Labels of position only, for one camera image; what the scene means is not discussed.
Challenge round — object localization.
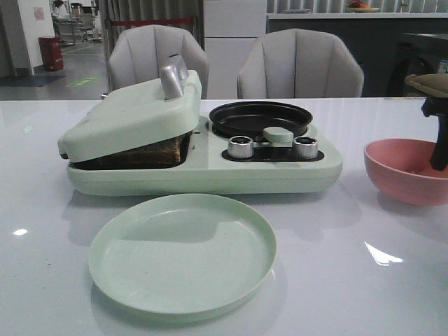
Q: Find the right silver control knob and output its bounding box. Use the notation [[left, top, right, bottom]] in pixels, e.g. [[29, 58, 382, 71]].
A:
[[291, 136, 319, 160]]

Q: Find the beige sofa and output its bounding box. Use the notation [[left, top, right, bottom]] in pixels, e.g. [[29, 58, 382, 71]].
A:
[[404, 73, 448, 98]]

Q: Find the silver control knob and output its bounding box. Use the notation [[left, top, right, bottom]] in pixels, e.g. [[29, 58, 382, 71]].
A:
[[291, 136, 319, 160], [227, 136, 254, 159]]

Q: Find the left silver control knob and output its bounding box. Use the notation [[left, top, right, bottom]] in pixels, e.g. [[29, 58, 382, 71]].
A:
[[227, 136, 254, 159]]

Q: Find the mint green breakfast maker base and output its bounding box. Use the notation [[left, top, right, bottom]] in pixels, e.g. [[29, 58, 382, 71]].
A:
[[67, 113, 343, 196]]

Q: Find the mint green sandwich maker lid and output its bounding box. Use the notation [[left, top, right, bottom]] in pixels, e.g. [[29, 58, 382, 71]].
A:
[[57, 55, 202, 162]]

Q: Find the right grey upholstered chair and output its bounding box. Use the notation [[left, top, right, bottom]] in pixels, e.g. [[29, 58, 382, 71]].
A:
[[237, 29, 364, 99]]

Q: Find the fruit plate on counter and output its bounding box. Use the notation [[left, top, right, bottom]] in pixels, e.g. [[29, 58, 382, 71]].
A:
[[346, 0, 380, 13]]

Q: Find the pink bowl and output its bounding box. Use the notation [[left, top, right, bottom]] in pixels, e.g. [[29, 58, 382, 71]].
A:
[[364, 138, 447, 206]]

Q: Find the mint green round plate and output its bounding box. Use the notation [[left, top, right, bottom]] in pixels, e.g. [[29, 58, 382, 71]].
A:
[[88, 194, 277, 321]]

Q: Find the grey upholstered chair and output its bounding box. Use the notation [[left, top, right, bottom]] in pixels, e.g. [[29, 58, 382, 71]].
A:
[[108, 24, 209, 99], [237, 29, 364, 99]]

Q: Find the bread slice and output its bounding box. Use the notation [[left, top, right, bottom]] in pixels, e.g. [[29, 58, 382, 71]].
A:
[[73, 132, 192, 170]]

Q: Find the black round frying pan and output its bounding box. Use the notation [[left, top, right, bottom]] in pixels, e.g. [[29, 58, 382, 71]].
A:
[[209, 101, 313, 139]]

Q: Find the left grey upholstered chair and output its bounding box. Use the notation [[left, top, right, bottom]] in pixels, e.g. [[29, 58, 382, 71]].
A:
[[108, 24, 209, 99]]

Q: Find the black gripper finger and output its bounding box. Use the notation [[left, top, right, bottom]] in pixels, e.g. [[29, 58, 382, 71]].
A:
[[421, 96, 448, 171]]

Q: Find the white refrigerator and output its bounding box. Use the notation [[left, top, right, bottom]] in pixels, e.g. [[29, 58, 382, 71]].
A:
[[204, 1, 267, 99]]

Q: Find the dark grey kitchen counter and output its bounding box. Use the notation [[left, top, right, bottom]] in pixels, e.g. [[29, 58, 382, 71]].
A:
[[266, 13, 447, 97]]

